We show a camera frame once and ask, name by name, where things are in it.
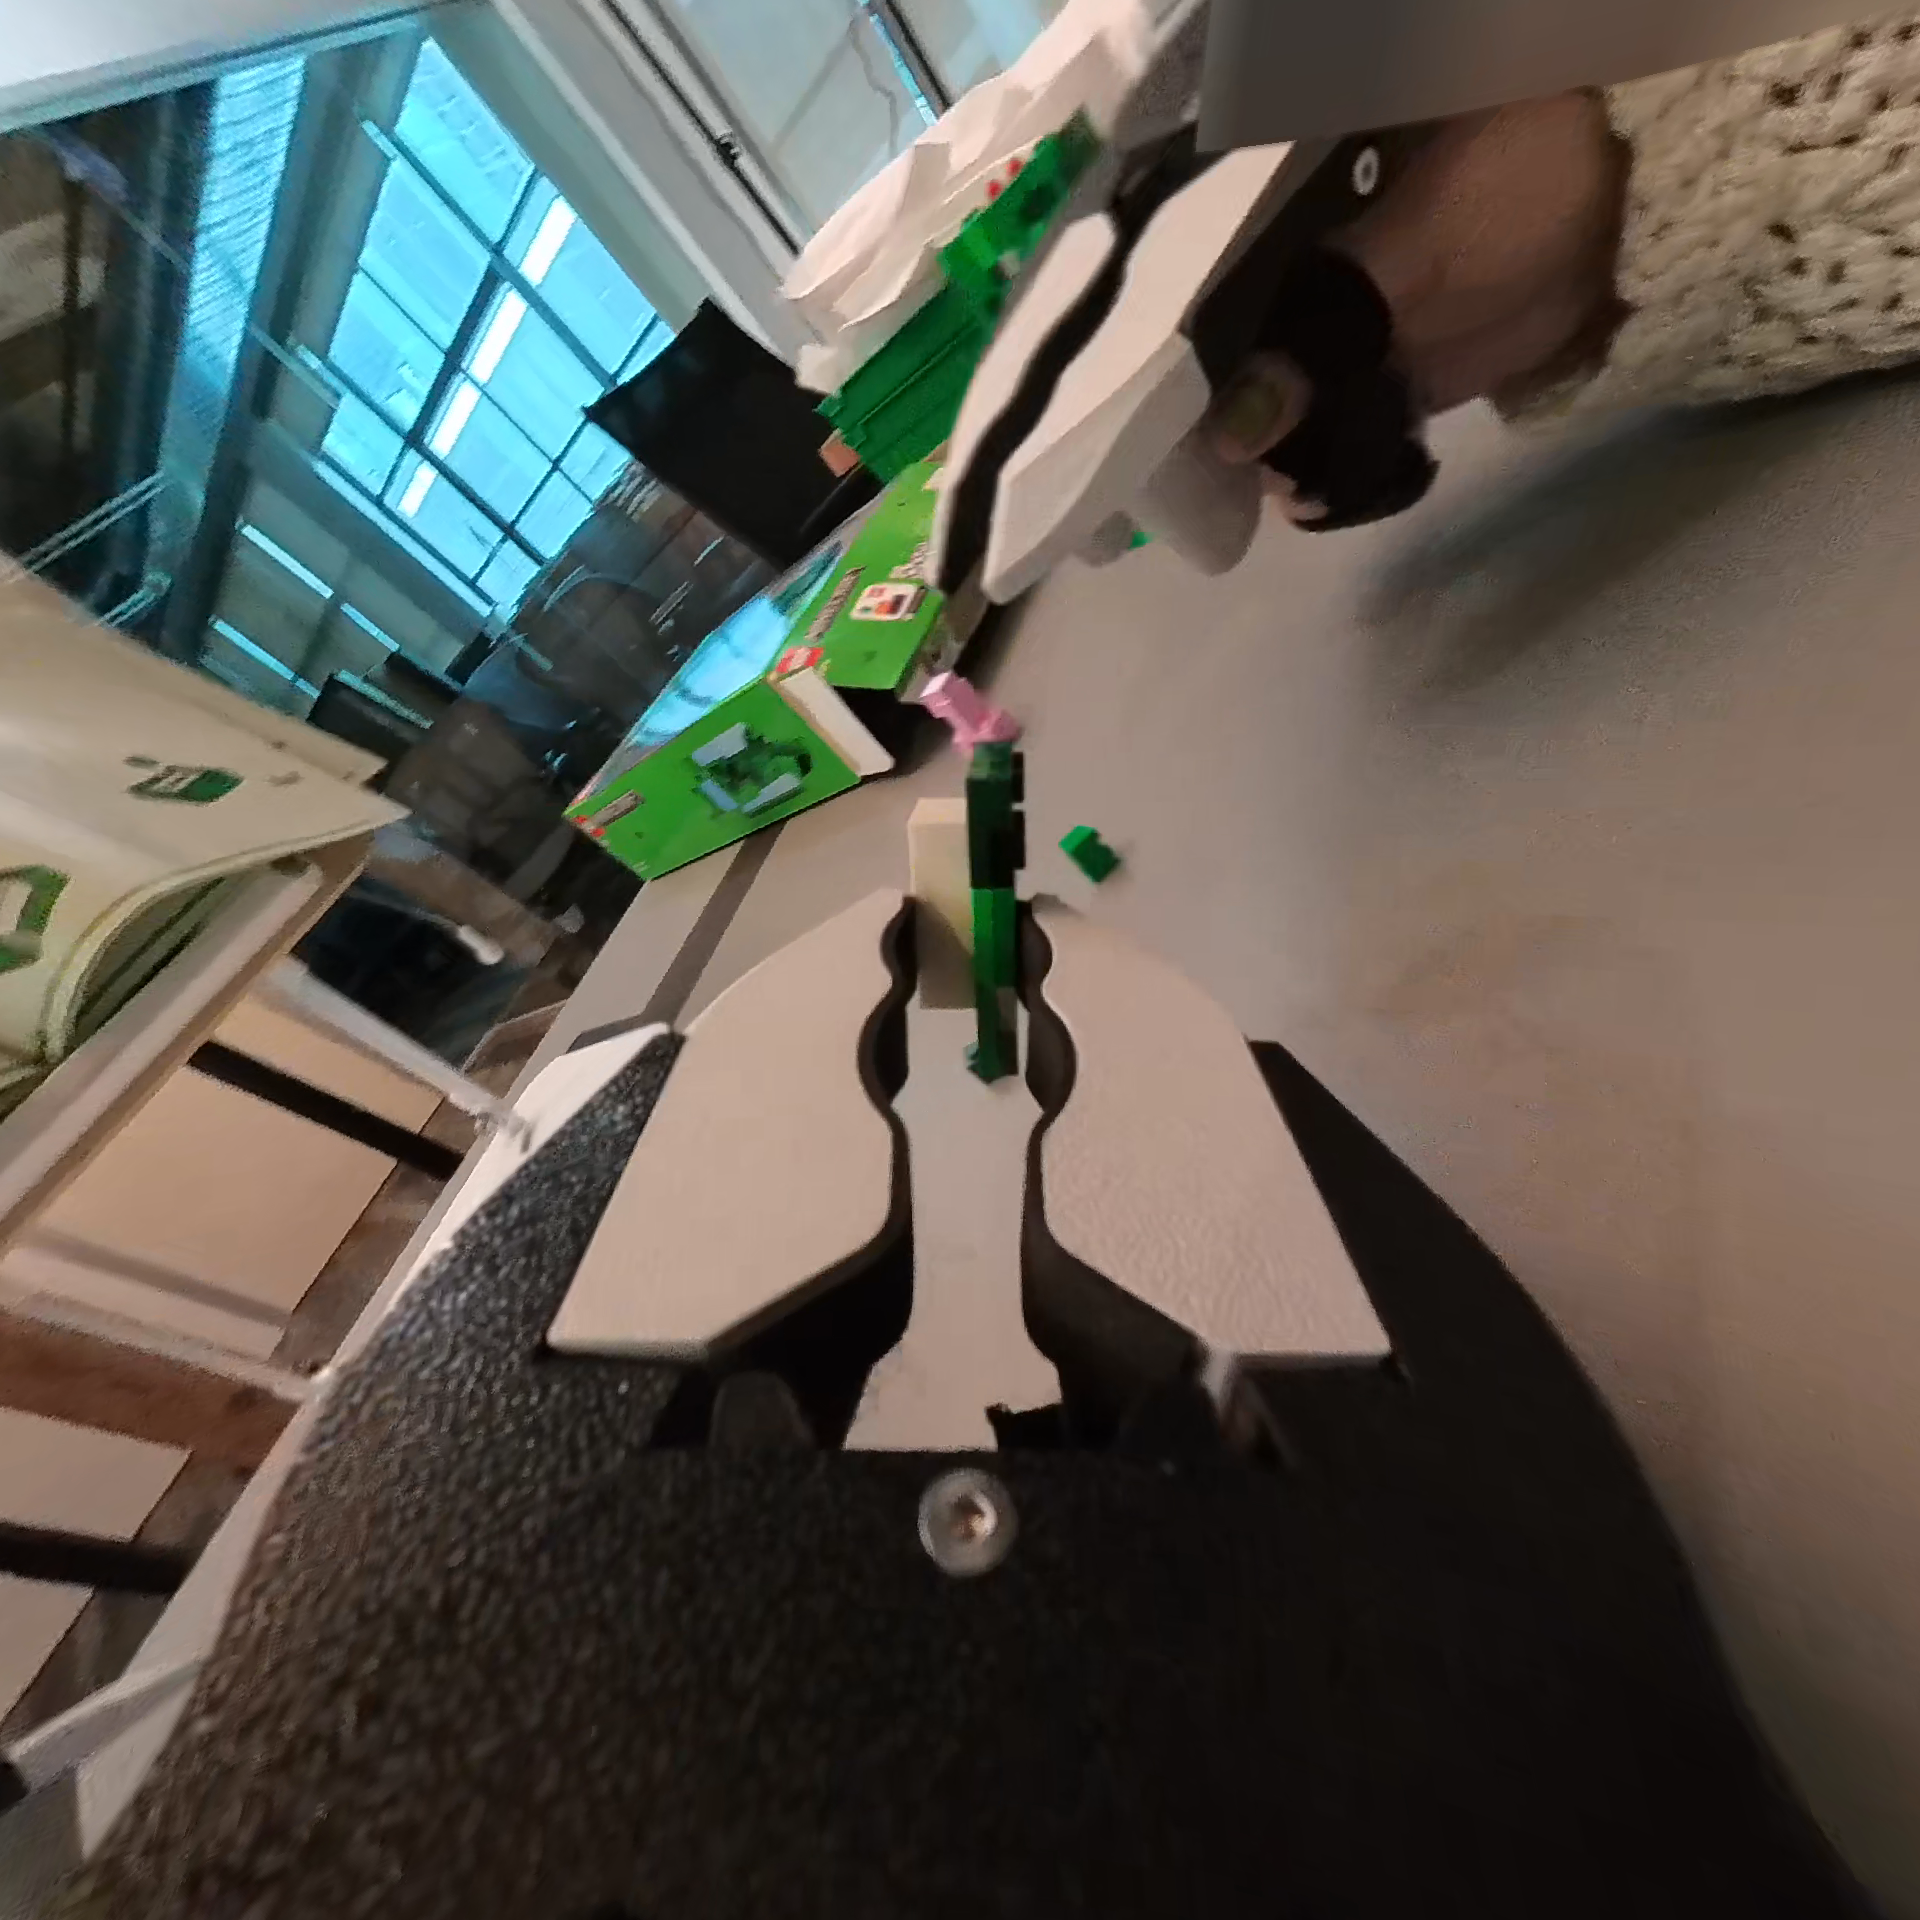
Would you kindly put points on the green lego set box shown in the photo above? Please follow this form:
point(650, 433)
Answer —
point(644, 819)

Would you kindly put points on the small bright green lego brick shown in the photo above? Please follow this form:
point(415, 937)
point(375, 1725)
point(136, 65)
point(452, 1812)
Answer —
point(1088, 854)

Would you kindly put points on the open instruction booklet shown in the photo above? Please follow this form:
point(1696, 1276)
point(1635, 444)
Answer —
point(148, 720)

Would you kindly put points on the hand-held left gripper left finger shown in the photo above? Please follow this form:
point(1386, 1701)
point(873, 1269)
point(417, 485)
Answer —
point(735, 1172)

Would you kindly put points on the green and white lego assembly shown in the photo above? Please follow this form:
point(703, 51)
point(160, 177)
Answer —
point(991, 961)

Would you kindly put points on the pink lego pig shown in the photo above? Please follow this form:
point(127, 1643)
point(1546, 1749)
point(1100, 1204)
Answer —
point(968, 713)

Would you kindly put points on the green pixel-pattern creeper model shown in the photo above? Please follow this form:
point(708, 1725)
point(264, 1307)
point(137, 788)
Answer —
point(1004, 225)

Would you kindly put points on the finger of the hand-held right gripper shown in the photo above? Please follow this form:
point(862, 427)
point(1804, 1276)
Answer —
point(1035, 347)
point(1119, 436)

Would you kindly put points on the person's right hand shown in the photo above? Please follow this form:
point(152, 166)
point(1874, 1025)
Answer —
point(1500, 254)

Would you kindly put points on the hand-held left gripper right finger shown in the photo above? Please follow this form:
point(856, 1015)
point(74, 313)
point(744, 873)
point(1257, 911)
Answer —
point(1201, 1185)

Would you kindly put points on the crumpled white paper bags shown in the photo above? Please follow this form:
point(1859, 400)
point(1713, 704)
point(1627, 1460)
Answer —
point(900, 225)

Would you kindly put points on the person's right forearm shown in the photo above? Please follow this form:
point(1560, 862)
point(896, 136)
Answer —
point(1769, 212)

